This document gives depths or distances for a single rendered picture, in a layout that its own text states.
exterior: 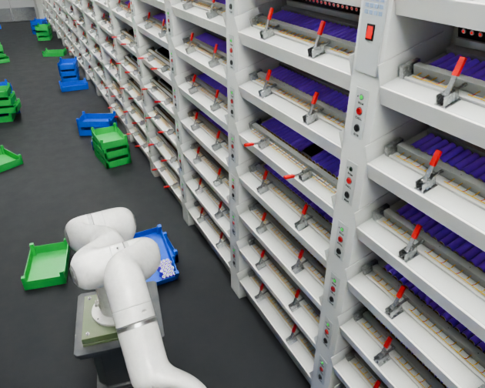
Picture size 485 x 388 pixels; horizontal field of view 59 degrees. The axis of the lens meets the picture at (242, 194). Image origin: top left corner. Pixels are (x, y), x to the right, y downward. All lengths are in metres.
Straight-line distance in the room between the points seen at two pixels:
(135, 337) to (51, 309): 1.37
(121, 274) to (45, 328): 1.29
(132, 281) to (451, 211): 0.69
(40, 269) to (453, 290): 2.08
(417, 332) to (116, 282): 0.74
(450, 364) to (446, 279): 0.21
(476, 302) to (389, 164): 0.35
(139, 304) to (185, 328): 1.10
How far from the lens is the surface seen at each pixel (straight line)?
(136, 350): 1.00
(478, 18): 0.87
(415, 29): 1.06
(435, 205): 0.98
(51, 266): 2.59
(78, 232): 1.47
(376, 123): 1.06
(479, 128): 0.88
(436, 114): 0.93
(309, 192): 1.34
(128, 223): 1.52
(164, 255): 2.37
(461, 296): 1.05
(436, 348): 1.19
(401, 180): 1.04
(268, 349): 2.00
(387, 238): 1.16
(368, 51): 1.04
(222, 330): 2.07
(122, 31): 3.60
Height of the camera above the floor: 1.55
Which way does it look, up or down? 31 degrees down
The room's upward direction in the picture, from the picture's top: straight up
